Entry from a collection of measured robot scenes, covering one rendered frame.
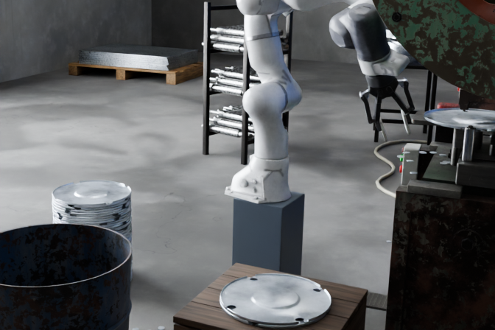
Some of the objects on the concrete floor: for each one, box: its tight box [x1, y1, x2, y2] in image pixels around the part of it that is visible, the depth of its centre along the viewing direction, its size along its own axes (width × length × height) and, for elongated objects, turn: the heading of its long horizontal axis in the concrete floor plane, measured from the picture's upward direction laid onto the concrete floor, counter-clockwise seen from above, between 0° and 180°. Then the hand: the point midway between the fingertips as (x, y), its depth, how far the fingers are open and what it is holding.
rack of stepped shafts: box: [202, 2, 293, 165], centre depth 465 cm, size 43×46×95 cm
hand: (394, 127), depth 211 cm, fingers open, 6 cm apart
